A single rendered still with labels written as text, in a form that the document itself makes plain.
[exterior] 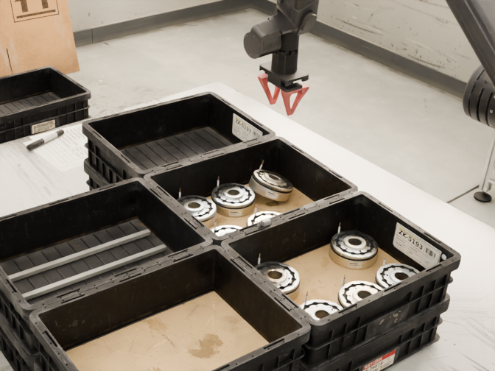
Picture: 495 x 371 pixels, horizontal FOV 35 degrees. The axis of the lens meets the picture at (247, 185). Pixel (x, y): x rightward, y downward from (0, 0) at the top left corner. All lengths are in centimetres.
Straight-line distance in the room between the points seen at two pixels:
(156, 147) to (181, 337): 74
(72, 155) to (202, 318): 93
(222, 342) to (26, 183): 91
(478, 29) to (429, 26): 359
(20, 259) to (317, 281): 62
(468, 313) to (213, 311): 62
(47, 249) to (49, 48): 290
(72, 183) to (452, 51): 297
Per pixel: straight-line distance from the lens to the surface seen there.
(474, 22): 121
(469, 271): 202
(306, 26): 168
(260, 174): 191
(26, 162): 232
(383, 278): 166
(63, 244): 175
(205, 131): 220
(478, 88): 183
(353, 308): 146
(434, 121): 440
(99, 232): 178
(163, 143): 214
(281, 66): 174
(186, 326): 153
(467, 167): 400
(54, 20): 457
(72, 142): 241
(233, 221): 182
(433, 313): 168
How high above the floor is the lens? 185
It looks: 31 degrees down
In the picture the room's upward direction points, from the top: 5 degrees clockwise
